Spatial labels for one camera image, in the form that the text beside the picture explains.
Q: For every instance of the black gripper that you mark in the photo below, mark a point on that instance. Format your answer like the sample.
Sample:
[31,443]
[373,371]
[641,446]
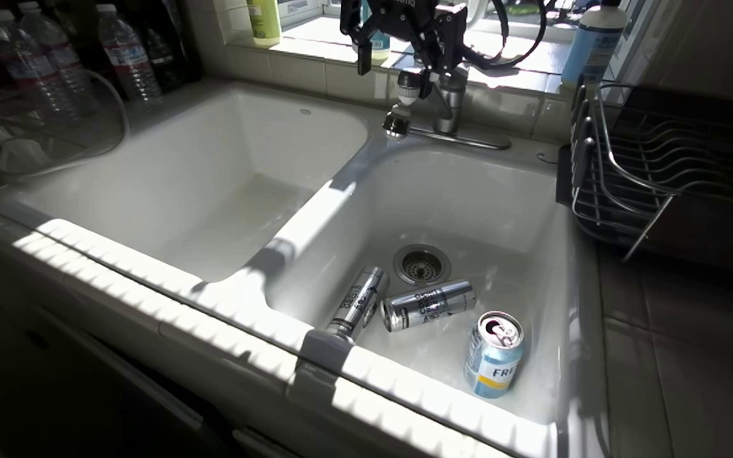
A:
[401,17]

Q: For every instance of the chrome faucet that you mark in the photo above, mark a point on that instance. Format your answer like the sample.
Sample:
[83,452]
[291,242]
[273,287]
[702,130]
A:
[450,105]

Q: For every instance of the teal soap bottle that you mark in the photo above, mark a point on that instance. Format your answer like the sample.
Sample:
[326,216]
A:
[381,48]

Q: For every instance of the green bottle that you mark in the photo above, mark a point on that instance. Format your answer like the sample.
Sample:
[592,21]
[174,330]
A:
[263,21]

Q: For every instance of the white and blue bottle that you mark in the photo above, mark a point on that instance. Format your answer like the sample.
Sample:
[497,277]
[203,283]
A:
[592,41]

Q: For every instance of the metal sink drain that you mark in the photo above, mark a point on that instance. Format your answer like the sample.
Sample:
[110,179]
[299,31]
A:
[420,263]

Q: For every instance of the white double basin sink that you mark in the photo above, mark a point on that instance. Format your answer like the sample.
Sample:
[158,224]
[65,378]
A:
[216,194]

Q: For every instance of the slim silver can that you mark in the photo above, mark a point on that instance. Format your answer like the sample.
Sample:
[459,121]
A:
[357,301]

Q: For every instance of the silver can with dark band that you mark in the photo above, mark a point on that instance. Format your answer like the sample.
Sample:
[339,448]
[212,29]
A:
[429,306]

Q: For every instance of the clear plastic water bottle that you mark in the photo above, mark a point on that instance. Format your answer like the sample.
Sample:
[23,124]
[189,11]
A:
[128,60]
[23,65]
[62,65]

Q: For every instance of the blue and white can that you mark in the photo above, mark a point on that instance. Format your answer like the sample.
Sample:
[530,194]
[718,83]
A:
[494,357]

